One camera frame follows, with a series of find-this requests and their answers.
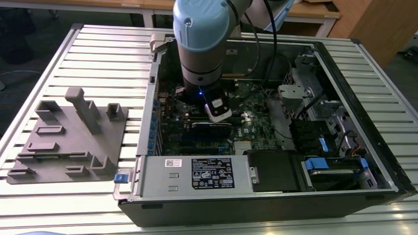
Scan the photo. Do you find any black graphics card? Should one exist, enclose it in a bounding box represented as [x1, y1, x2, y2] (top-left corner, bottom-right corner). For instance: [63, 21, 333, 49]
[162, 119, 235, 142]

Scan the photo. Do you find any green motherboard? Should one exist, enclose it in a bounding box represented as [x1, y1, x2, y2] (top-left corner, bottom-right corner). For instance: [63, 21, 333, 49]
[155, 73, 283, 157]

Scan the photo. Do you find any grey case release latch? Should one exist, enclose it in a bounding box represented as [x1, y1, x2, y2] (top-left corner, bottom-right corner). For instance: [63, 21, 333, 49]
[150, 33, 168, 53]

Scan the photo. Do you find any perforated metal drive cage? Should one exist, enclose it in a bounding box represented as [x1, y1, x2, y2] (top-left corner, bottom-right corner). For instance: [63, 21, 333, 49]
[282, 54, 330, 123]

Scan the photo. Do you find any silver power supply unit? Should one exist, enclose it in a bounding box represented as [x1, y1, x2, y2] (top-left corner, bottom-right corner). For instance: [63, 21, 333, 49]
[139, 154, 255, 197]

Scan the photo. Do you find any grey parts rack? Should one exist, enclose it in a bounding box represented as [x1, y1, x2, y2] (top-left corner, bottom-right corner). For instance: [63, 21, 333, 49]
[6, 87, 130, 185]

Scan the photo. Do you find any hard disk in blue carrier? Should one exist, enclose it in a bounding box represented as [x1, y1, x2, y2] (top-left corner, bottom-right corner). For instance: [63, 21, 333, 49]
[302, 156, 370, 190]

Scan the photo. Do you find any black PC case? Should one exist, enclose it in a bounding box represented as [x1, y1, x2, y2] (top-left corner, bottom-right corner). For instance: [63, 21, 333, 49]
[112, 33, 418, 228]

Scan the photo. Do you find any wooden cabinet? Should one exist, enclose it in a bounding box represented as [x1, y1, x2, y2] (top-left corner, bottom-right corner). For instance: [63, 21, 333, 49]
[329, 0, 418, 68]

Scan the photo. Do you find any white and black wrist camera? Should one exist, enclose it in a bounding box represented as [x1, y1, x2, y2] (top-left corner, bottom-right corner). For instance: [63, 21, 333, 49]
[205, 97, 234, 123]

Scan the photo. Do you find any grey ribbon cable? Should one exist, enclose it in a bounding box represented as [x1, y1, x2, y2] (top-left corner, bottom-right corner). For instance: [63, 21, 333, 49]
[266, 97, 294, 150]

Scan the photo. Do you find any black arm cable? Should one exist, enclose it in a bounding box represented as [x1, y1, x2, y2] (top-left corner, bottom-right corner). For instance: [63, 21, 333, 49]
[227, 0, 262, 78]
[254, 0, 281, 96]

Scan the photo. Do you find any grey metal bracket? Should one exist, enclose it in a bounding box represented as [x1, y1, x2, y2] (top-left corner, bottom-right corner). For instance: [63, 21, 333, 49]
[278, 84, 311, 106]

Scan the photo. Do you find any wooden desk white frame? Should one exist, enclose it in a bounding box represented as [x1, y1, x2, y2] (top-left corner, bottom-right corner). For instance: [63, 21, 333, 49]
[0, 0, 154, 28]
[152, 0, 342, 38]

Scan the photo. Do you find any coloured wire bundle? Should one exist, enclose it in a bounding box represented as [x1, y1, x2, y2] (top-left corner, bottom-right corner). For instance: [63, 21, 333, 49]
[345, 144, 366, 157]

